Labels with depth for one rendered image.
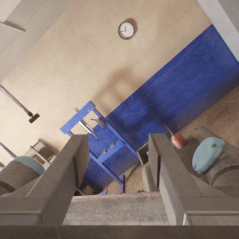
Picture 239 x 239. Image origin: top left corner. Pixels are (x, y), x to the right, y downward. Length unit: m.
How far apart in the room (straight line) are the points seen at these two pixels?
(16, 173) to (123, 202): 0.34
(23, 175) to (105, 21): 3.52
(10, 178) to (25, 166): 0.06
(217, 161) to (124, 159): 3.94
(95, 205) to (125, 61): 3.51
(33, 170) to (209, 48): 3.91
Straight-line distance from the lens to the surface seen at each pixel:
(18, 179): 0.58
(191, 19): 4.07
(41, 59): 4.11
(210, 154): 0.42
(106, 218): 0.34
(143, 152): 3.38
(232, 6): 3.78
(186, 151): 1.00
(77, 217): 0.37
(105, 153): 3.67
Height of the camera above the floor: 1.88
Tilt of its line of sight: 12 degrees down
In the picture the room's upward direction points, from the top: 43 degrees counter-clockwise
